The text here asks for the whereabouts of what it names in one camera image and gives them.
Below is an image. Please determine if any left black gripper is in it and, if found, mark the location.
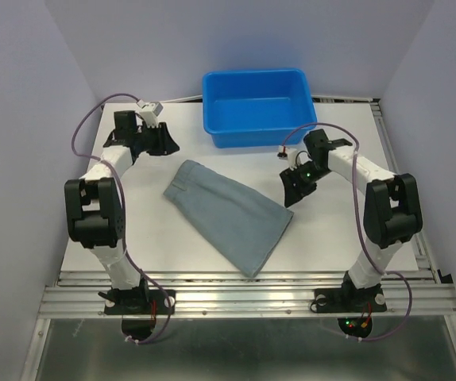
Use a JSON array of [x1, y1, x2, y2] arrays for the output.
[[134, 123, 180, 157]]

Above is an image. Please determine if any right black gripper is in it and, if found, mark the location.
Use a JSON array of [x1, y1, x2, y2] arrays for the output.
[[279, 161, 331, 208]]

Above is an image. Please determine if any light denim skirt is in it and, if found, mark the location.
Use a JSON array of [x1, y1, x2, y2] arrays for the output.
[[164, 160, 293, 278]]

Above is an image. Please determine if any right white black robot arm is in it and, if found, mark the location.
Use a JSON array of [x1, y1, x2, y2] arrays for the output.
[[277, 123, 423, 314]]

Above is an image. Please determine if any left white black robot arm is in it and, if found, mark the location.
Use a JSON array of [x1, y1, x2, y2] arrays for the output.
[[64, 110, 180, 315]]

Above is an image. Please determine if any blue plastic bin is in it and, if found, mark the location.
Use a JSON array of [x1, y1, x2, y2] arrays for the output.
[[202, 68, 317, 148]]

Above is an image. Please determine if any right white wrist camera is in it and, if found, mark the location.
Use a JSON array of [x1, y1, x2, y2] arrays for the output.
[[277, 145, 302, 169]]

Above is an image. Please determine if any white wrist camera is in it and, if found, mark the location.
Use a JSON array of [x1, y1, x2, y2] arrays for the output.
[[277, 145, 302, 169], [136, 100, 163, 129]]

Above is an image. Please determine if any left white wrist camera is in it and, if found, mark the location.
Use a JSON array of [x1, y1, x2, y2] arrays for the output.
[[136, 100, 163, 129]]

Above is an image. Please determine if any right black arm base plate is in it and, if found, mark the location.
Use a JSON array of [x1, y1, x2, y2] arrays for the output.
[[309, 287, 387, 315]]

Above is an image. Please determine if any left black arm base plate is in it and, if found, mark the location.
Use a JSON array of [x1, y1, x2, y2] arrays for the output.
[[98, 287, 176, 316]]

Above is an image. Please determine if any aluminium extrusion frame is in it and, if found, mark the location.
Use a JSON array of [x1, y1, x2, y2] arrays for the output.
[[22, 101, 456, 380]]

